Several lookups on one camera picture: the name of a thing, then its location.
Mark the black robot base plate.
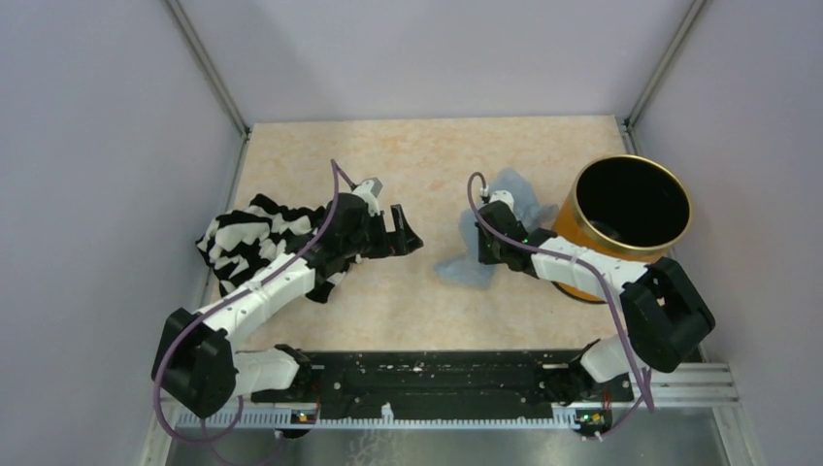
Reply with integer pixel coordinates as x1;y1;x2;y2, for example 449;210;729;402
250;349;635;421

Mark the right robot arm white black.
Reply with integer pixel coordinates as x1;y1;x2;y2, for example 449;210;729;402
473;200;716;404

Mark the right aluminium corner post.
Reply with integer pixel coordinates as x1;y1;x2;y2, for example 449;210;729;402
623;0;712;133

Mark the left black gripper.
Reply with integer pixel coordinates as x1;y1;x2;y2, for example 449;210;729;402
342;203;422;258

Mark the aluminium corner post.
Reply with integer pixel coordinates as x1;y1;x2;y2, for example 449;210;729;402
161;0;251;140
623;0;712;133

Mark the left aluminium corner post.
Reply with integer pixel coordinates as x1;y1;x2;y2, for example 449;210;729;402
161;0;251;140

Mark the aluminium frame rail front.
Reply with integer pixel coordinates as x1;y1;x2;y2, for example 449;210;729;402
153;363;741;413

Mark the orange gold-rimmed trash bin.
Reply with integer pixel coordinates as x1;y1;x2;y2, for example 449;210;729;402
551;154;693;263

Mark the white toothed cable duct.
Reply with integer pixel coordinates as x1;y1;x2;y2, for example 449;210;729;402
175;404;580;430

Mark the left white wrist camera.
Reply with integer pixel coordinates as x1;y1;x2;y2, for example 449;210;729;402
352;177;383;216

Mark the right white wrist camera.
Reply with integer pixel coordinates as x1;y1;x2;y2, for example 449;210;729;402
481;189;515;211

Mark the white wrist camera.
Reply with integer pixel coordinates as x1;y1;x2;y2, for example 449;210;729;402
481;189;515;211
352;177;383;216

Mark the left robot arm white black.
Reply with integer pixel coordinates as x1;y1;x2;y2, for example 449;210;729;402
151;193;423;418

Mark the translucent blue plastic trash bag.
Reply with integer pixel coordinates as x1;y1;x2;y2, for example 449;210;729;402
433;167;559;289

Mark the black white striped cloth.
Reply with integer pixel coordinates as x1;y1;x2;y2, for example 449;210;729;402
196;193;326;297

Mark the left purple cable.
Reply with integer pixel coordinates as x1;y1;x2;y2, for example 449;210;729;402
152;159;356;466

